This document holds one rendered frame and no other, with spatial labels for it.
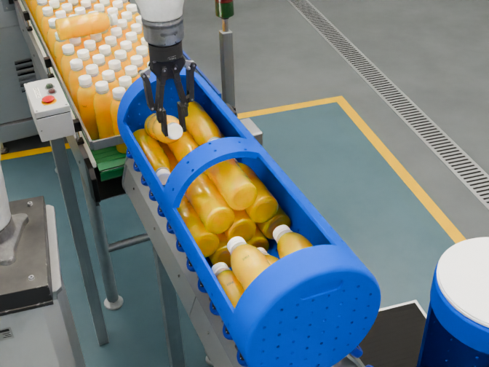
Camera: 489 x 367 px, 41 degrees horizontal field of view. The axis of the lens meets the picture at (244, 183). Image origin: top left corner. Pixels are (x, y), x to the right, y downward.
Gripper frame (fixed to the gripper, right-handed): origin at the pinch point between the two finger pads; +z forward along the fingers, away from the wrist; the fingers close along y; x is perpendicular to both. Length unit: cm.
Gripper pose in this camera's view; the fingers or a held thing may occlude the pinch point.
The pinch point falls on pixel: (172, 119)
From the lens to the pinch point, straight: 158.9
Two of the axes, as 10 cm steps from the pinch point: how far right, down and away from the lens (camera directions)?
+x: -4.0, -5.3, 7.5
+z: 0.3, 8.1, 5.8
